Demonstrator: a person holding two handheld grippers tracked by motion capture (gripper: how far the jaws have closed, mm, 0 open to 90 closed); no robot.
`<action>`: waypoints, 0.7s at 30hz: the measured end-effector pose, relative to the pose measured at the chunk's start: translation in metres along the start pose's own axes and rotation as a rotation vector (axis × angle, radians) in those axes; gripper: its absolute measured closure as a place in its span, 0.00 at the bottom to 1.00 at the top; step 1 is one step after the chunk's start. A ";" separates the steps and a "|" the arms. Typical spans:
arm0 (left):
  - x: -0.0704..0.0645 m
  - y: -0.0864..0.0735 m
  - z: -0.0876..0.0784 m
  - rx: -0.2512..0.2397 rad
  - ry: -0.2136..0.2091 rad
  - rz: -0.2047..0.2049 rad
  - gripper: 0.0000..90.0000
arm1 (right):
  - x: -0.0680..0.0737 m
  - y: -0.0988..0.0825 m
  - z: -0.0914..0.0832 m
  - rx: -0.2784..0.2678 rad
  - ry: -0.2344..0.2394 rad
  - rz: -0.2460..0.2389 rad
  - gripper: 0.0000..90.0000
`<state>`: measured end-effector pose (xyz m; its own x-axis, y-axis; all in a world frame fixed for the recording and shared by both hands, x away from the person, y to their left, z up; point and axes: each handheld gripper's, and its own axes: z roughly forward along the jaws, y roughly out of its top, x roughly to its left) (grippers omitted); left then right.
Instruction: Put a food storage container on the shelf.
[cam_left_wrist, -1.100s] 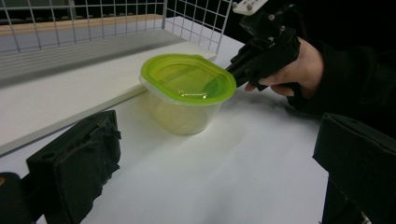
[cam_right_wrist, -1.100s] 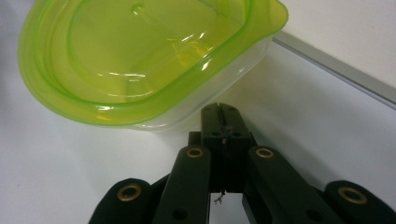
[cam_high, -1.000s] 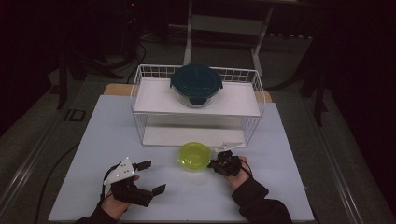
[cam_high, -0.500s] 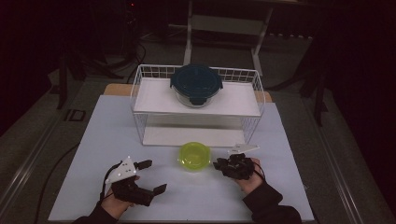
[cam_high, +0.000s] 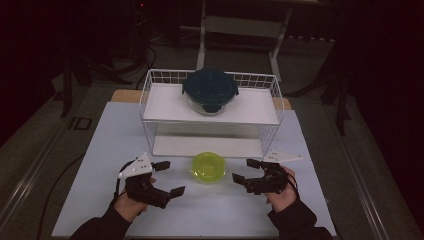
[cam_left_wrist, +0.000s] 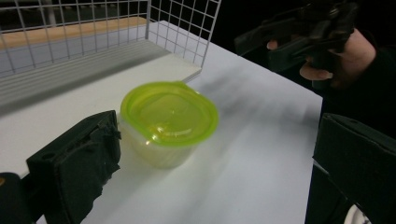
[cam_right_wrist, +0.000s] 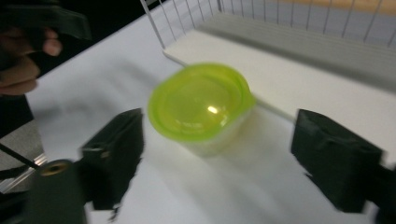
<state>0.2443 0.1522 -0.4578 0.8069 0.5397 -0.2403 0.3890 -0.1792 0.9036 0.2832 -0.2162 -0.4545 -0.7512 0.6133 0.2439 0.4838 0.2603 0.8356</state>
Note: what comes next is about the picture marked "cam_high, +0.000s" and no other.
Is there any black floor socket box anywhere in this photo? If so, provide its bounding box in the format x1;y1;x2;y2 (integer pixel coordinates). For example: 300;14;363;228
68;116;93;131

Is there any black metal stand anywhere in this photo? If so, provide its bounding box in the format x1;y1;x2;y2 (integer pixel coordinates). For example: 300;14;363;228
60;46;75;118

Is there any white wire shelf rack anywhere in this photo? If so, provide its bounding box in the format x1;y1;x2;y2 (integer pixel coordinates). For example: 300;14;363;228
139;68;285;159

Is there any person's right hand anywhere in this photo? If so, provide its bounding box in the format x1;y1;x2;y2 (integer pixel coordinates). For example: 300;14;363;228
265;166;298;213

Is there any black floor cable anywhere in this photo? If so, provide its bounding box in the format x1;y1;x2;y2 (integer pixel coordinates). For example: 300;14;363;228
35;152;87;240

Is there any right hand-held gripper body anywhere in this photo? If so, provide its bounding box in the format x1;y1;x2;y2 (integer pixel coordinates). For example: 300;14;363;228
244;149;304;196

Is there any white frame wooden desk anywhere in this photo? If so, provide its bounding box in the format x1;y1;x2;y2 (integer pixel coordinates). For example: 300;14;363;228
195;0;294;82

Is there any blue lid glass container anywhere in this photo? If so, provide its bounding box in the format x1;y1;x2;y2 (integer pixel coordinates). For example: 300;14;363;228
181;68;240;117

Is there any bundle of black cables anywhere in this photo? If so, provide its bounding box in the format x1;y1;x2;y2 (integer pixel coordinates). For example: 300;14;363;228
99;33;158;88

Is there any yellow-green bowl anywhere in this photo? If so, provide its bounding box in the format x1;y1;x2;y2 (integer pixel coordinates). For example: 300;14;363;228
189;151;227;185

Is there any person's left hand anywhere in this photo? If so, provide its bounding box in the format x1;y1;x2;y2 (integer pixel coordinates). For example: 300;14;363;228
113;190;150;224

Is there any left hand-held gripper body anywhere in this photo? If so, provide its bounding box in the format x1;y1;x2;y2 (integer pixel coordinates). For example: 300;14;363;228
118;152;172;210

